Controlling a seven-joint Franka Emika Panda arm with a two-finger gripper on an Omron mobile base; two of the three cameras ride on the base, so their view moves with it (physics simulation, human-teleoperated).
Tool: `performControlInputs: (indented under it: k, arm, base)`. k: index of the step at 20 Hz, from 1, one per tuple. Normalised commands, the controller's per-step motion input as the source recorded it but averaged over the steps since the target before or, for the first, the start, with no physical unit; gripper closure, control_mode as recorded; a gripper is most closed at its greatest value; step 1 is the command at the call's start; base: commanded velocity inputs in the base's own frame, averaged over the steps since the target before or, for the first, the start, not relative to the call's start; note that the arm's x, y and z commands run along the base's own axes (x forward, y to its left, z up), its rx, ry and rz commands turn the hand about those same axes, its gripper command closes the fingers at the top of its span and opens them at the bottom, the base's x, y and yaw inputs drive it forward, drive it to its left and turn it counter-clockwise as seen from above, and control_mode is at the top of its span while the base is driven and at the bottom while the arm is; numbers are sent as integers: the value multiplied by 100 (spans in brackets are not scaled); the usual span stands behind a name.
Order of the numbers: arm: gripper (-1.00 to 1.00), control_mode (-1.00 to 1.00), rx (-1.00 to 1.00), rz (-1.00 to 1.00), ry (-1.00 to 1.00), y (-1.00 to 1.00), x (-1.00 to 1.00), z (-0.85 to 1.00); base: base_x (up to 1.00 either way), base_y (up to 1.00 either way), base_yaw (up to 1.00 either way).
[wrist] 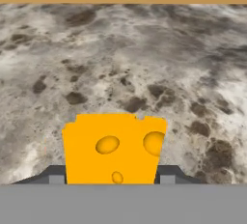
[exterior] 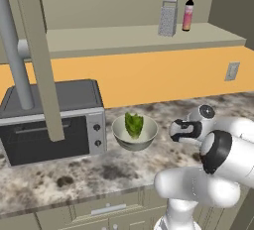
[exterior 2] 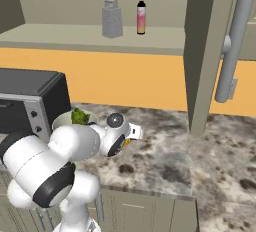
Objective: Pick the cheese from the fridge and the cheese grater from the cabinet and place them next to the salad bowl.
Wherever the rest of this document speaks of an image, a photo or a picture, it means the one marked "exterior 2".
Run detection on open beige wall cabinet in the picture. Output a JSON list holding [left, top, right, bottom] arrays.
[[0, 0, 256, 61]]

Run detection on narrow beige base cabinet panel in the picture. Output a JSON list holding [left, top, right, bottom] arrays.
[[173, 198, 200, 232]]

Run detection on white salad bowl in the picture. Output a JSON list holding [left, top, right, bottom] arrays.
[[51, 108, 100, 133]]

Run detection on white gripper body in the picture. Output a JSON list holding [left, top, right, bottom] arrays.
[[136, 125, 144, 141]]

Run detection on grey bar door handle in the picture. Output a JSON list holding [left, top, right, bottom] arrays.
[[214, 0, 256, 104]]

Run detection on grey base cabinet handle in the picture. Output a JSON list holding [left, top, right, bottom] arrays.
[[95, 191, 105, 224]]

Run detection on dark beige cabinet door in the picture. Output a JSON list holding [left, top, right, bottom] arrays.
[[0, 0, 26, 35]]

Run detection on grey metal cheese grater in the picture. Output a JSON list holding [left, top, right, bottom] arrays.
[[101, 0, 124, 39]]

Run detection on black toaster oven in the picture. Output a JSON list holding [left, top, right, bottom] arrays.
[[0, 67, 72, 141]]

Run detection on pink bottle with black cap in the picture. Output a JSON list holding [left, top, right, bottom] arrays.
[[136, 0, 147, 36]]

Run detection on beige base cabinet door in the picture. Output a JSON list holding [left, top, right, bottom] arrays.
[[99, 189, 176, 232]]

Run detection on green salad leaves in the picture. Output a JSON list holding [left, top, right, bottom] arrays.
[[70, 107, 92, 125]]

